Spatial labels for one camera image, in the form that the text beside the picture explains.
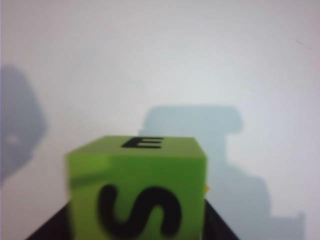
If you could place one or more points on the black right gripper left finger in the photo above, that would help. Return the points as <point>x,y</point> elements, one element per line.
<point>52,223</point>

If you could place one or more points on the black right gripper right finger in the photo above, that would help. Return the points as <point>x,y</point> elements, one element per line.
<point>217,222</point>

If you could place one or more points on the green foam letter block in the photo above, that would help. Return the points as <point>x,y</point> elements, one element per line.
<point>137,190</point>

